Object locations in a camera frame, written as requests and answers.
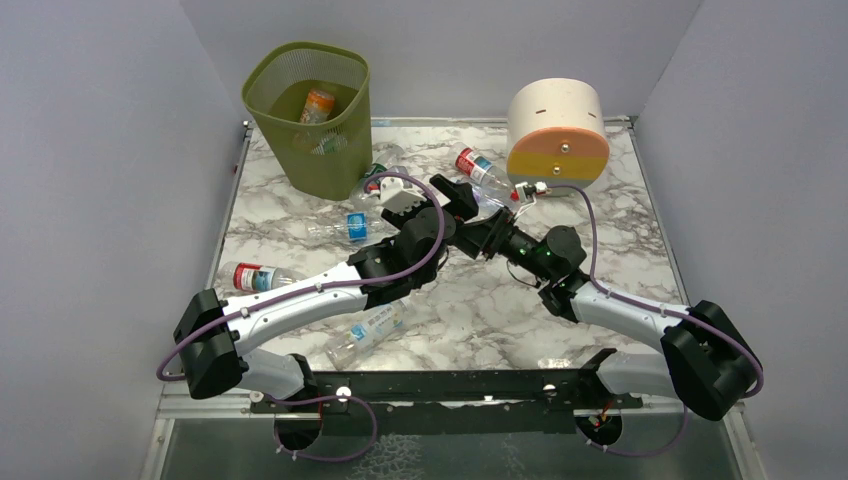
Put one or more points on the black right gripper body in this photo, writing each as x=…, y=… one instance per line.
x=486, y=237

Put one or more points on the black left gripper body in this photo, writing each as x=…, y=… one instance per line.
x=457, y=201

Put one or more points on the clear bottle blue purple label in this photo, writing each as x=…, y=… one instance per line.
x=491, y=199

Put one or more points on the clear bottle blue green label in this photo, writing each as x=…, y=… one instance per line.
x=320, y=143

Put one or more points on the orange plastic bottle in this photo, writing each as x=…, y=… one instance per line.
x=318, y=107

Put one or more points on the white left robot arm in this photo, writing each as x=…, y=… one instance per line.
x=218, y=342

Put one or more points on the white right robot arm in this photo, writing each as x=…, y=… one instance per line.
x=698, y=355

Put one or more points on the green plastic waste bin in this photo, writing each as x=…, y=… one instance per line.
x=274, y=95

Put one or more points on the clear bottle dark green label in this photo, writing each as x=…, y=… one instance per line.
x=366, y=193

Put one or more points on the clear bottle blue band label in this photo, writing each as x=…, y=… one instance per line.
x=356, y=227

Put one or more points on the cream cylinder with coloured face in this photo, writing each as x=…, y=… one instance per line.
x=556, y=135

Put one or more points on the clear bottle light blue label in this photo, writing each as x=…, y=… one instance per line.
x=359, y=338

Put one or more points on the clear bottle red blue label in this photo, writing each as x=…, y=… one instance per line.
x=256, y=278

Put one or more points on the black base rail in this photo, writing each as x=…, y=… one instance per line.
x=454, y=402

